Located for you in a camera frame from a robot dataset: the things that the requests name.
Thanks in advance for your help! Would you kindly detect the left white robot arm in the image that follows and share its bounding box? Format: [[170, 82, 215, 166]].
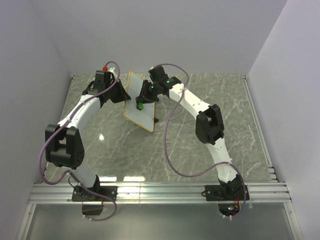
[[45, 67, 131, 201]]

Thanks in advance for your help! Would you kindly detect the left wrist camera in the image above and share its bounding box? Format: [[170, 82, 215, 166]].
[[102, 66, 119, 78]]

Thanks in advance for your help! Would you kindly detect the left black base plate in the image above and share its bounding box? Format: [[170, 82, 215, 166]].
[[71, 185, 118, 202]]

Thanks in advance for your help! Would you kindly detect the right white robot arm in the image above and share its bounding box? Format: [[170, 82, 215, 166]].
[[135, 64, 245, 200]]

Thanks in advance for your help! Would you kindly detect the green whiteboard eraser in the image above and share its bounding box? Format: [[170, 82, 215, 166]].
[[137, 102, 144, 111]]

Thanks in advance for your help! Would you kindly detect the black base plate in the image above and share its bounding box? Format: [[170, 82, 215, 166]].
[[71, 185, 118, 202], [201, 184, 250, 202]]

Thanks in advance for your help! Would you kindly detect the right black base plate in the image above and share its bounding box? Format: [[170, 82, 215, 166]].
[[201, 184, 250, 202]]

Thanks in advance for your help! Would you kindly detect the aluminium right side rail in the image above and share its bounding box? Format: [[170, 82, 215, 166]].
[[241, 75, 279, 182]]

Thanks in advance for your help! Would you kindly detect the aluminium front rail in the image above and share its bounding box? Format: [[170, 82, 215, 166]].
[[28, 181, 292, 205]]

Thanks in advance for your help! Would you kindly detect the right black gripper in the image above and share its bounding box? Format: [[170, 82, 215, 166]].
[[135, 81, 159, 106]]

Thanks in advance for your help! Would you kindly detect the yellow framed whiteboard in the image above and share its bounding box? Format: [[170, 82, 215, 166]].
[[123, 71, 155, 133]]

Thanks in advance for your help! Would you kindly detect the aluminium rail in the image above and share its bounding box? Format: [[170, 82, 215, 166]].
[[28, 181, 292, 205], [241, 75, 279, 182]]

